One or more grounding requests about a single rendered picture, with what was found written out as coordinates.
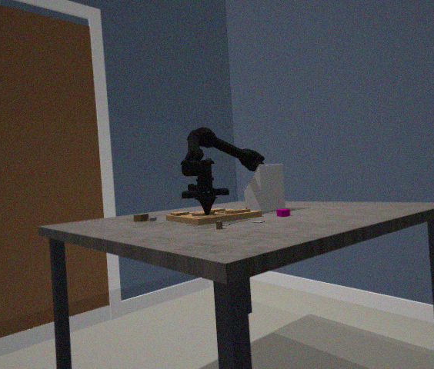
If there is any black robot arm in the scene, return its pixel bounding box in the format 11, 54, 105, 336
181, 128, 265, 176

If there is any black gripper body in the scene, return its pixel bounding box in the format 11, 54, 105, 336
182, 175, 229, 198

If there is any magenta cube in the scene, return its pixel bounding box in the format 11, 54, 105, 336
276, 209, 290, 217

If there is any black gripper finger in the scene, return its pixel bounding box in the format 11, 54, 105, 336
209, 197, 217, 212
196, 198, 209, 215

